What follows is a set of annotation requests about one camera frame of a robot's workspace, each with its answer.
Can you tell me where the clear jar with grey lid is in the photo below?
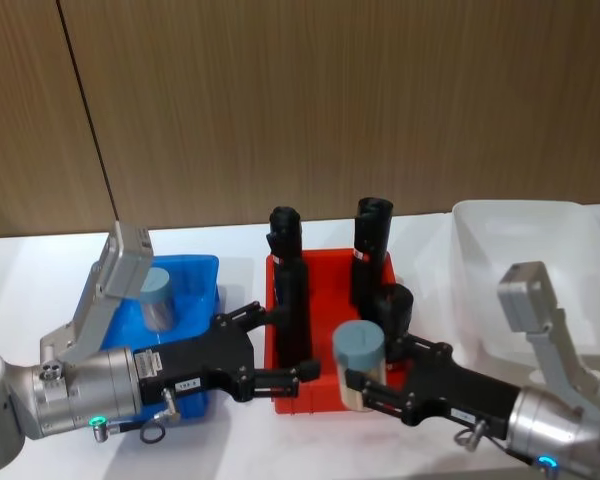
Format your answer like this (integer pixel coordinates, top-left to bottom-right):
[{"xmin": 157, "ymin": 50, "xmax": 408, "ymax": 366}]
[
  {"xmin": 331, "ymin": 320, "xmax": 388, "ymax": 414},
  {"xmin": 138, "ymin": 267, "xmax": 174, "ymax": 334}
]

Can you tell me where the red plastic bin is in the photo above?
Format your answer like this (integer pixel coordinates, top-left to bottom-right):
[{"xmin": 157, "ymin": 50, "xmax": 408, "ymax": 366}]
[{"xmin": 264, "ymin": 247, "xmax": 412, "ymax": 417}]

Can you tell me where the blue plastic bin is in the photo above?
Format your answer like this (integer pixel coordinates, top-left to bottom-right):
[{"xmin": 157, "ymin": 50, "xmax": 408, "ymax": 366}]
[{"xmin": 95, "ymin": 254, "xmax": 227, "ymax": 422}]

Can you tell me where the clear plastic bin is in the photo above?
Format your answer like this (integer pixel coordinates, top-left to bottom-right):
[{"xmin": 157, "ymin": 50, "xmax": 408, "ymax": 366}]
[{"xmin": 448, "ymin": 199, "xmax": 600, "ymax": 384}]

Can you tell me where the tall black labelled cylinder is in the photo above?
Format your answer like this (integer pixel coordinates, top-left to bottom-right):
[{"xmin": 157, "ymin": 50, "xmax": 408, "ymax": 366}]
[
  {"xmin": 350, "ymin": 196, "xmax": 396, "ymax": 322},
  {"xmin": 265, "ymin": 205, "xmax": 312, "ymax": 370}
]

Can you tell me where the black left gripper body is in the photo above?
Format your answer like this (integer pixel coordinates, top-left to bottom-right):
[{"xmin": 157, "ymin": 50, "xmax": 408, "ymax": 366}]
[{"xmin": 132, "ymin": 313, "xmax": 256, "ymax": 406}]

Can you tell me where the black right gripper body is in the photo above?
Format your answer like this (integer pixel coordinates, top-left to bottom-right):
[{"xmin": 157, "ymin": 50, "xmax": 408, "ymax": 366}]
[{"xmin": 398, "ymin": 341, "xmax": 525, "ymax": 442}]

